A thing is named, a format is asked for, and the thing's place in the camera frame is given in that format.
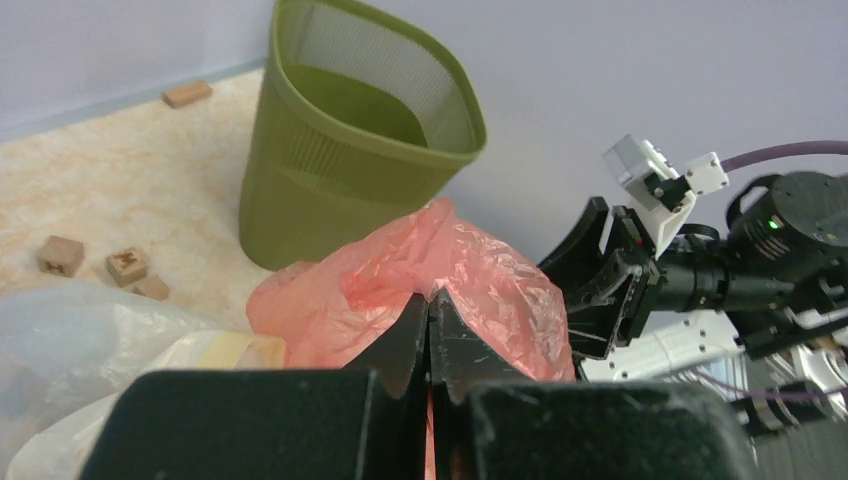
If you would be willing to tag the red translucent trash bag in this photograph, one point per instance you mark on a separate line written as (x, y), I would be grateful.
(330, 311)

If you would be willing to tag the green mesh trash bin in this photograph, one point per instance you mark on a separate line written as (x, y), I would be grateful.
(362, 118)

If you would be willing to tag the large translucent white plastic bag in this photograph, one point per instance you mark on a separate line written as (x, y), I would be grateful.
(69, 351)

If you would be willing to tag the lettered wooden cube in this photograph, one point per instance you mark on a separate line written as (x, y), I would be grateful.
(127, 266)

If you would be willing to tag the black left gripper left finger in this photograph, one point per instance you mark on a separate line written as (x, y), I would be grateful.
(365, 420)

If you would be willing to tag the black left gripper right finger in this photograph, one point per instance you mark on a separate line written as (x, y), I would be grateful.
(490, 421)

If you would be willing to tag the plain wooden cube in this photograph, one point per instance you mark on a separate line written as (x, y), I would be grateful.
(60, 256)

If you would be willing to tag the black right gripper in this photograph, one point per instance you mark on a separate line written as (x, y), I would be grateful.
(604, 267)

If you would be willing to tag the wooden block by wall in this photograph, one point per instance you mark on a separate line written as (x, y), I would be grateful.
(187, 94)

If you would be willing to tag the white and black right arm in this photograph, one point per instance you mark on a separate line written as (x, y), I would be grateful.
(760, 314)

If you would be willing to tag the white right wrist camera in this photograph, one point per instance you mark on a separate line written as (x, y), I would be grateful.
(662, 197)

